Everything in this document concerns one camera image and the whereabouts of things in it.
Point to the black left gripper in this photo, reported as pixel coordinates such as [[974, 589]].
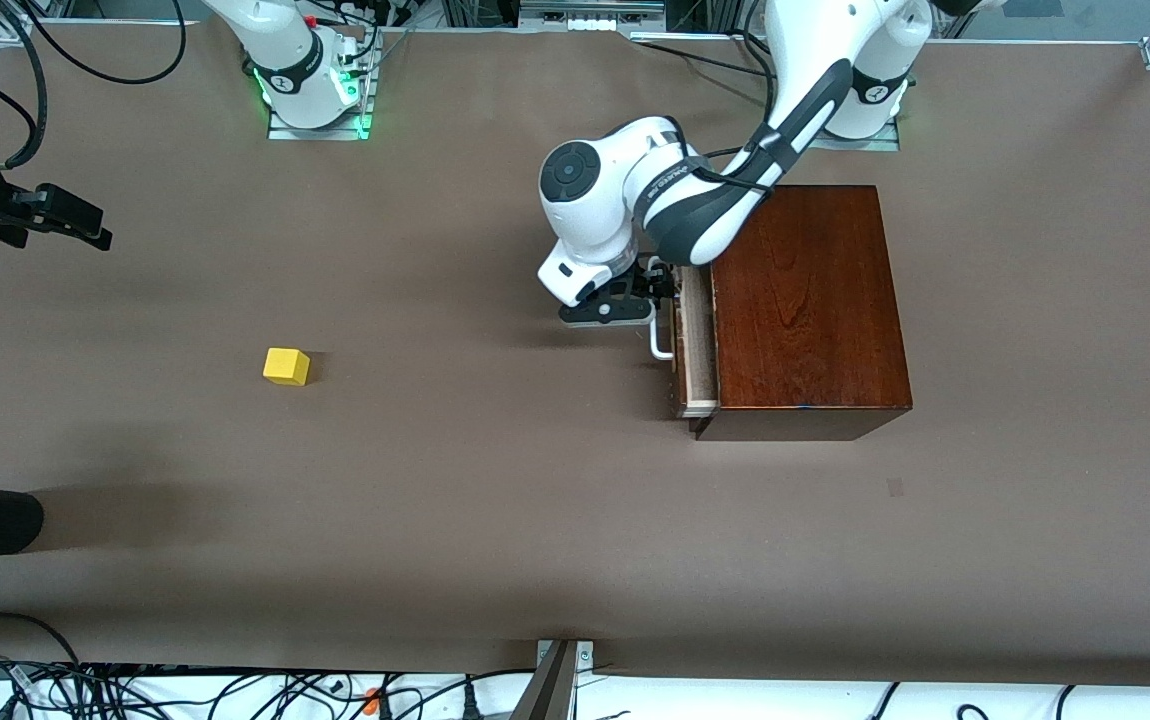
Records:
[[657, 281]]

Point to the yellow wooden block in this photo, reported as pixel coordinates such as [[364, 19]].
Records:
[[285, 366]]

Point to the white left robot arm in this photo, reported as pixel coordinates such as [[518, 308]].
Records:
[[605, 190]]

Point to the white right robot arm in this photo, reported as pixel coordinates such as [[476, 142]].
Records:
[[280, 45]]

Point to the dark red-brown wooden cabinet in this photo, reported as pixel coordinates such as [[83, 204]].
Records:
[[815, 300]]

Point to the grey power strip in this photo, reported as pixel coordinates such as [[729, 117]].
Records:
[[590, 12]]

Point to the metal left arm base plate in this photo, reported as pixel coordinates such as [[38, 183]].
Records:
[[875, 145]]

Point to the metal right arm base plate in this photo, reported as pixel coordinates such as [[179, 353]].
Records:
[[320, 133]]

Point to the metal table edge bracket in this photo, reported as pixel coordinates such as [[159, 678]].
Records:
[[553, 680]]

